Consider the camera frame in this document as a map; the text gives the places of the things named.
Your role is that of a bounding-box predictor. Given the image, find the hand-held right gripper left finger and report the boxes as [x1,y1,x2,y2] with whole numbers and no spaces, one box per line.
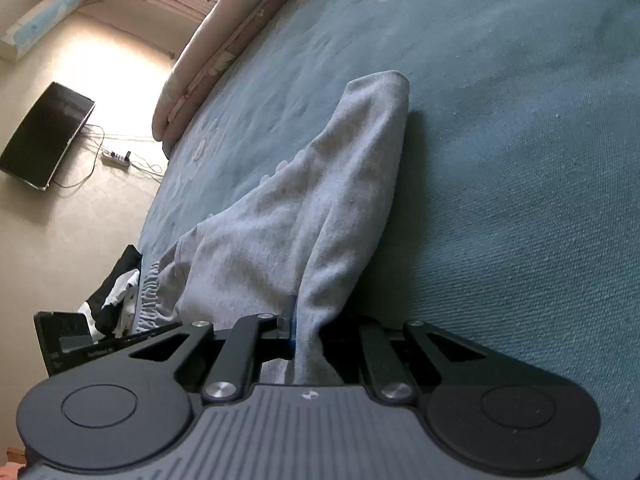
[127,304,301,404]

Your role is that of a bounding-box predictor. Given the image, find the grey sweatpants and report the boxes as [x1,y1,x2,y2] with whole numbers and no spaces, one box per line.
[132,71,411,388]

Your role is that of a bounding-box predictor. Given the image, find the thin cable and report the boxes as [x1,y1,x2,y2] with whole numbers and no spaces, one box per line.
[50,122,166,188]

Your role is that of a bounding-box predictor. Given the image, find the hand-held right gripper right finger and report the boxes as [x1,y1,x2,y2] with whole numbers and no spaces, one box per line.
[319,315,488,405]

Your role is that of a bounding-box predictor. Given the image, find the black flat screen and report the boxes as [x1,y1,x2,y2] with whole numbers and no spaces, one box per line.
[0,81,97,192]

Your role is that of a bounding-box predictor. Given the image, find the teal floral bed sheet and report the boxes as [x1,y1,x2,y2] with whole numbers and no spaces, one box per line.
[135,0,640,480]

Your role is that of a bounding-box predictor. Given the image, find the black and white cloth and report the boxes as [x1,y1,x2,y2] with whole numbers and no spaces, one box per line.
[82,244,146,338]

